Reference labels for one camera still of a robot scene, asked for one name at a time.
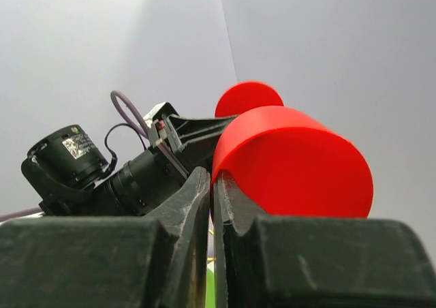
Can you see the red plastic wine glass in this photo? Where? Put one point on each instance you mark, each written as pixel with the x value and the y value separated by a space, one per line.
pixel 286 161

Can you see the green plastic wine glass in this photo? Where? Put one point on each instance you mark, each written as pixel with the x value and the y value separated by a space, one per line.
pixel 210 287

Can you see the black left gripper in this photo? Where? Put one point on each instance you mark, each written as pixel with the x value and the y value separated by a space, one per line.
pixel 144 182

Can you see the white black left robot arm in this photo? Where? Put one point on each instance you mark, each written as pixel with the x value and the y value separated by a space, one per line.
pixel 73 178

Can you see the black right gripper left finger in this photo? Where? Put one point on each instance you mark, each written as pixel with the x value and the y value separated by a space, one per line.
pixel 158 260

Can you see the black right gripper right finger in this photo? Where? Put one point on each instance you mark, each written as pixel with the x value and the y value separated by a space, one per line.
pixel 265 260

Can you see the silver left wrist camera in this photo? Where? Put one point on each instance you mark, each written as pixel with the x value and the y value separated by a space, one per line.
pixel 157 112

